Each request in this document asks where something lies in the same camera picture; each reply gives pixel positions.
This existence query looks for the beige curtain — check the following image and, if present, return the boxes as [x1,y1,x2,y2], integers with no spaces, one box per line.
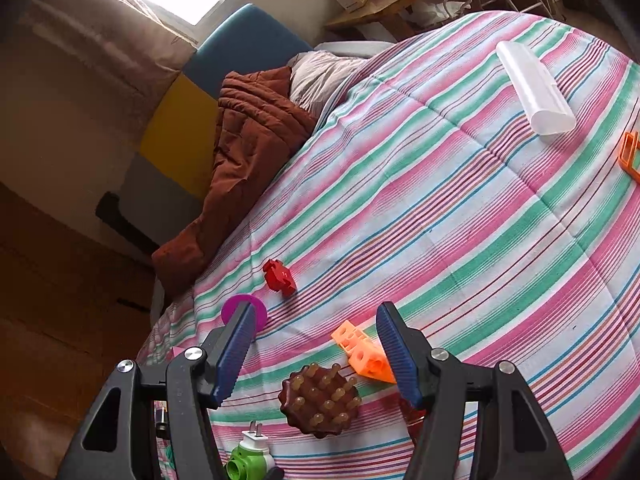
[20,0,201,81]

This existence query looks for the green plug night light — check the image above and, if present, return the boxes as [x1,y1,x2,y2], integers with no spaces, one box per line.
[224,420,276,480]

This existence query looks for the red plastic toy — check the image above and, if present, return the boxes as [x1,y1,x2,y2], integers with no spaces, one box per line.
[262,258,298,295]

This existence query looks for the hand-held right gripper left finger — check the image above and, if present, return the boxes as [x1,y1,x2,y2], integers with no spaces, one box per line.
[57,302,258,480]

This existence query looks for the translucent white case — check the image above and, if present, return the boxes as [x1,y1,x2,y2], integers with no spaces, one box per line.
[495,40,576,136]

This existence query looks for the grey yellow blue headboard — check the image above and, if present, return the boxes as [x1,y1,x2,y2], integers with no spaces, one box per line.
[120,2,316,206]

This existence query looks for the magenta plastic disc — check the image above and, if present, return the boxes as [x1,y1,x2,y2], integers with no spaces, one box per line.
[221,295,268,333]

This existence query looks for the orange building block piece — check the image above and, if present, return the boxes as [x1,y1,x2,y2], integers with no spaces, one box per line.
[331,324,398,385]

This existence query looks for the striped blanket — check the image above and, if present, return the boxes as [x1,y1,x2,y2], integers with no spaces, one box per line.
[135,10,640,480]

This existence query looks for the brown quilt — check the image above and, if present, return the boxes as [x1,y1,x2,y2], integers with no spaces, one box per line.
[151,65,318,298]

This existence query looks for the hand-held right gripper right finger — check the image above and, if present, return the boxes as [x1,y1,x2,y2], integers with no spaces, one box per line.
[376,301,576,480]

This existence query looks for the black rolled mat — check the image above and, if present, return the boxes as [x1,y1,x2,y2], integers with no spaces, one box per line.
[96,192,161,256]

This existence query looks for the wooden wardrobe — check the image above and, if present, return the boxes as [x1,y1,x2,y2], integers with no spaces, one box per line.
[0,180,161,480]

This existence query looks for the orange plastic frame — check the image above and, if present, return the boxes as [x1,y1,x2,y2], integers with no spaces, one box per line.
[617,131,640,181]

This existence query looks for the brown massage comb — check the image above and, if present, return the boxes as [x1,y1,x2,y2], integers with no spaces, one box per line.
[278,362,363,440]

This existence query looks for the grey white pillow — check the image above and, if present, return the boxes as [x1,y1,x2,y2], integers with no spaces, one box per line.
[289,51,371,116]

